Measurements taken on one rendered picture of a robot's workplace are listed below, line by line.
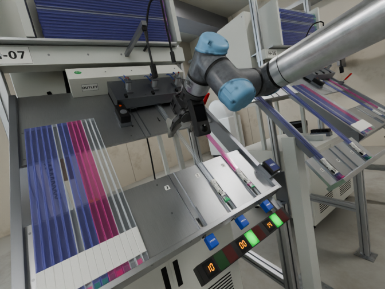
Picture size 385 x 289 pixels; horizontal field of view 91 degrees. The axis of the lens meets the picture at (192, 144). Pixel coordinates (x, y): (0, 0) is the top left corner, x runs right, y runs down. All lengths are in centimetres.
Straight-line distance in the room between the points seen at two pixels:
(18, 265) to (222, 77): 55
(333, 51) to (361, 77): 353
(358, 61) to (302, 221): 327
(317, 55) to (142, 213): 53
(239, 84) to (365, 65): 362
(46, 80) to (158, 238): 84
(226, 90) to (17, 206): 54
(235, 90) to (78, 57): 68
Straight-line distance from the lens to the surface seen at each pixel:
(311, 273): 120
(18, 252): 55
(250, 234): 60
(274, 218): 67
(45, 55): 94
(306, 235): 108
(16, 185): 63
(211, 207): 58
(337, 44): 47
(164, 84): 90
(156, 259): 48
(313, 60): 49
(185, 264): 96
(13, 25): 116
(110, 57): 96
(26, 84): 108
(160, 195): 56
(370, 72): 400
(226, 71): 46
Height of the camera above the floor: 101
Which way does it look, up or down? 8 degrees down
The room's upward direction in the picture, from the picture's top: 12 degrees counter-clockwise
